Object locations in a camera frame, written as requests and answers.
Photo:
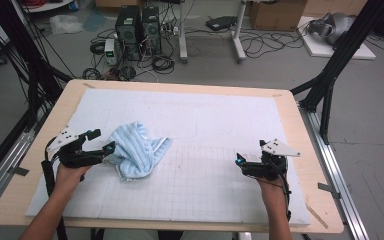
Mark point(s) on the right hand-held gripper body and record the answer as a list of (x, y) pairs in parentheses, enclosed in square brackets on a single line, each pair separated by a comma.
[(266, 168)]

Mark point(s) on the large cardboard box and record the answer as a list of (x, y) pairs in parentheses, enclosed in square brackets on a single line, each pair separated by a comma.
[(276, 15)]

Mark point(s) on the grey robot head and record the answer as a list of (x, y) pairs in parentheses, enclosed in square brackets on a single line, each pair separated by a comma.
[(335, 28)]

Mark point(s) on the black flat device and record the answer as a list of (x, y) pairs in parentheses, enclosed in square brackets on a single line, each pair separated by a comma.
[(220, 22)]

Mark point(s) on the white floor board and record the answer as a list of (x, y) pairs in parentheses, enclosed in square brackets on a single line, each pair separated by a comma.
[(340, 51)]

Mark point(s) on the white foam mat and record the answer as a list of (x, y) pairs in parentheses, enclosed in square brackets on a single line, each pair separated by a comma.
[(196, 133)]

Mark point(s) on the light blue striped towel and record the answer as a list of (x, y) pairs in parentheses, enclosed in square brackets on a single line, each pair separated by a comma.
[(136, 150)]

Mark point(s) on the black tape strip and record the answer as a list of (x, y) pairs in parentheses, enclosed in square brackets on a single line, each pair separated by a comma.
[(329, 190), (18, 171)]

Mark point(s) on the clear plastic bag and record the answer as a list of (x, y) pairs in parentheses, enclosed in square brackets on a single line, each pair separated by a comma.
[(66, 24)]

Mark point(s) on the person's left hand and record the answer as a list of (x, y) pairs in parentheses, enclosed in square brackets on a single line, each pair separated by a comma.
[(68, 180)]

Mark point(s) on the white desk leg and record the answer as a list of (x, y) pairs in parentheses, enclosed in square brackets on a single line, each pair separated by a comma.
[(182, 33), (238, 36)]

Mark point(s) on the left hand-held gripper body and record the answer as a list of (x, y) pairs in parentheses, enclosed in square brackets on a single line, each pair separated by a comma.
[(76, 156)]

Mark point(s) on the person's right hand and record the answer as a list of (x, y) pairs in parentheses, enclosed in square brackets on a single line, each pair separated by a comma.
[(274, 195)]

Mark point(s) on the small black computer tower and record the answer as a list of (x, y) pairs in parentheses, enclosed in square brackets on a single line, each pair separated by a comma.
[(151, 30)]

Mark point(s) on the aluminium rail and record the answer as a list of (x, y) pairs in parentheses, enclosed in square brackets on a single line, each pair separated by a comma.
[(6, 156), (333, 166)]

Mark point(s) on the large black computer tower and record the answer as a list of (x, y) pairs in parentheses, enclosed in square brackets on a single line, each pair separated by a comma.
[(128, 33)]

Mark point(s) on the black metal frame stand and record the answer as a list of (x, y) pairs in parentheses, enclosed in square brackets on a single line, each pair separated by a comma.
[(33, 66), (340, 56)]

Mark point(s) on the white power supply unit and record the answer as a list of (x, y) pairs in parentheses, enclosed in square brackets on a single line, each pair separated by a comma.
[(110, 51)]

